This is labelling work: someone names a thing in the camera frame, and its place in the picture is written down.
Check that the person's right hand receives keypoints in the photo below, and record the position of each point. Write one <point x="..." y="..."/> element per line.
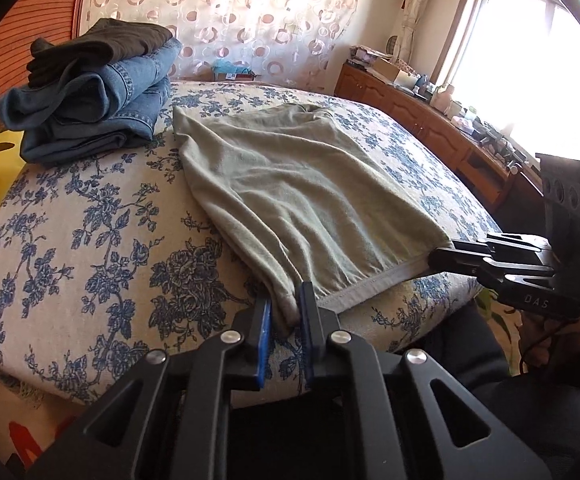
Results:
<point x="555" y="335"/>

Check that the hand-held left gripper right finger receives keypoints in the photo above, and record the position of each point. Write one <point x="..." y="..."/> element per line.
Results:
<point x="306" y="340"/>

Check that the folded black pants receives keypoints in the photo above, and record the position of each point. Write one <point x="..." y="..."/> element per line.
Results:
<point x="104" y="40"/>

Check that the cardboard box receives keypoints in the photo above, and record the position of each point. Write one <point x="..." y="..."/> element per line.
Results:
<point x="390" y="70"/>

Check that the sheer circle-pattern curtain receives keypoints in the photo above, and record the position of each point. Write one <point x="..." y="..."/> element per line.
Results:
<point x="219" y="5"/>

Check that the box with teal item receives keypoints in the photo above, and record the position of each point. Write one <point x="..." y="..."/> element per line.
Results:
<point x="232" y="69"/>

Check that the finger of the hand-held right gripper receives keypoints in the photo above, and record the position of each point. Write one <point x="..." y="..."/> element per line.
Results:
<point x="500" y="270"/>
<point x="510" y="247"/>

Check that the person's dark clothing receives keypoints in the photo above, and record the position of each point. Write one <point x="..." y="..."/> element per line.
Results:
<point x="520" y="410"/>

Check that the row of bottles and jars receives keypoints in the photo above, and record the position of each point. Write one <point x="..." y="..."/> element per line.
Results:
<point x="470" y="120"/>

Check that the grey-green sweatshirt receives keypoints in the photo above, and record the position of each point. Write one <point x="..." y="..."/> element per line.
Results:
<point x="295" y="190"/>

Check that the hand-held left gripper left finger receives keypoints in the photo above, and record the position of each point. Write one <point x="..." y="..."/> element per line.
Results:
<point x="266" y="340"/>

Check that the wooden sideboard cabinet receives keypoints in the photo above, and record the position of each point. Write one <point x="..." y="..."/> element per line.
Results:
<point x="395" y="100"/>

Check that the folded blue jeans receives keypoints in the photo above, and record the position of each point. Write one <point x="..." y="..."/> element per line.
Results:
<point x="94" y="90"/>

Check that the white window curtain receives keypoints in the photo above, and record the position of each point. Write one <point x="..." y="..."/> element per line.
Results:
<point x="415" y="10"/>

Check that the bright window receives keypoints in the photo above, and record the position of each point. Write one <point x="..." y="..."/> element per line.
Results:
<point x="520" y="60"/>

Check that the blue floral bed cover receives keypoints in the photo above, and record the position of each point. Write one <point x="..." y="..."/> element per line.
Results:
<point x="94" y="260"/>

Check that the red printed cloth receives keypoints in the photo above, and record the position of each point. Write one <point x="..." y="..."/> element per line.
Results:
<point x="29" y="435"/>

